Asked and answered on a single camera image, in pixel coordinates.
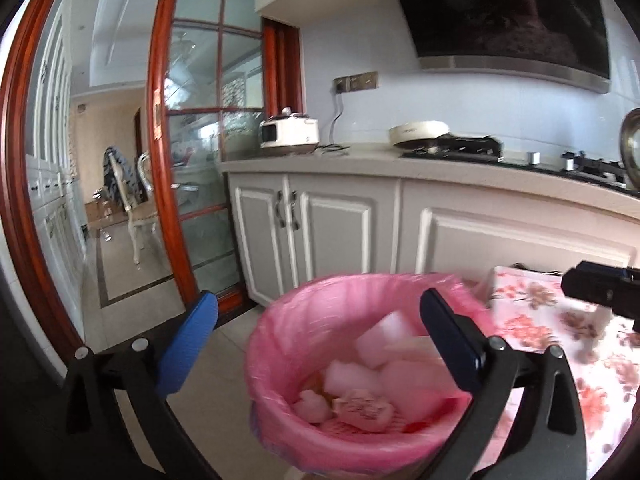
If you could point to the golden wall outlet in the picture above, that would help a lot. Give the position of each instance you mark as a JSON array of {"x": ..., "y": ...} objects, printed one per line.
[{"x": 357, "y": 81}]

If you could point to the white rice cooker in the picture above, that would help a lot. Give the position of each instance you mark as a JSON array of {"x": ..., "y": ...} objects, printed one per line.
[{"x": 290, "y": 132}]

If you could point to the steel pot lid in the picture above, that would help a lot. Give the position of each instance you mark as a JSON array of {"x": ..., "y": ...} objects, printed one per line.
[{"x": 632, "y": 145}]

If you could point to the wooden door frame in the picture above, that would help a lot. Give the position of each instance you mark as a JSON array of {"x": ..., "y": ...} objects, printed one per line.
[{"x": 20, "y": 210}]

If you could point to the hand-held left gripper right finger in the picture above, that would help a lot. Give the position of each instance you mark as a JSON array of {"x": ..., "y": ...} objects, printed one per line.
[{"x": 450, "y": 340}]

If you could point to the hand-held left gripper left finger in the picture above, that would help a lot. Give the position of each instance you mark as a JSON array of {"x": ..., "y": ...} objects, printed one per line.
[{"x": 187, "y": 345}]

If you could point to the cream frying pan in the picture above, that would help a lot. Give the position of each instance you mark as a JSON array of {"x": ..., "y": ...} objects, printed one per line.
[{"x": 420, "y": 132}]

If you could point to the black range hood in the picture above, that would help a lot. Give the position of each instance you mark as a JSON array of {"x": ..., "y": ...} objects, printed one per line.
[{"x": 500, "y": 10}]

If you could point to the white dining chair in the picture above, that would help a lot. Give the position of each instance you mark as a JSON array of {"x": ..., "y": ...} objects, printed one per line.
[{"x": 135, "y": 220}]

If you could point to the beige kitchen countertop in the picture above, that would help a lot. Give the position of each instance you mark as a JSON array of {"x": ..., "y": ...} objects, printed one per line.
[{"x": 350, "y": 160}]

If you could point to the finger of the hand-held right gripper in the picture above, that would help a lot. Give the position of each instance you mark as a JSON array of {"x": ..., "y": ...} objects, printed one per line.
[{"x": 595, "y": 287}]

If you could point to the floral tablecloth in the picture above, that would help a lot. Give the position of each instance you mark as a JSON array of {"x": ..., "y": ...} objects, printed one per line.
[{"x": 595, "y": 360}]

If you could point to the pink-lined trash bin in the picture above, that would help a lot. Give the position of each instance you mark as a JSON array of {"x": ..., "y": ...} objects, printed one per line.
[{"x": 280, "y": 360}]

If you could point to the black gas stove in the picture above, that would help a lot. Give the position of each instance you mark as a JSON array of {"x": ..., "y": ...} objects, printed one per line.
[{"x": 475, "y": 147}]

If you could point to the white hallway cabinets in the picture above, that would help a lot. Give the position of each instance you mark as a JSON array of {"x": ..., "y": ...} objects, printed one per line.
[{"x": 55, "y": 200}]

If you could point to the white fluffy foam fruit net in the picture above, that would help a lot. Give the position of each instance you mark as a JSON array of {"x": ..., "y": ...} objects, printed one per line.
[{"x": 395, "y": 337}]

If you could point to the dark patterned cloth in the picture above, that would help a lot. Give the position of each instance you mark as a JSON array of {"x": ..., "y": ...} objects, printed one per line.
[{"x": 115, "y": 175}]

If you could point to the white tissue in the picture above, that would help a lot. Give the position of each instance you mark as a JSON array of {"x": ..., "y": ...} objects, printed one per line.
[{"x": 362, "y": 412}]

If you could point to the white lower cabinets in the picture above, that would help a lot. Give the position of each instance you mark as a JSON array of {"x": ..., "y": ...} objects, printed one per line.
[{"x": 340, "y": 230}]

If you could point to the wooden glass sliding door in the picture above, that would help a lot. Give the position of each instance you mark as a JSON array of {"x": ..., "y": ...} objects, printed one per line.
[{"x": 160, "y": 160}]

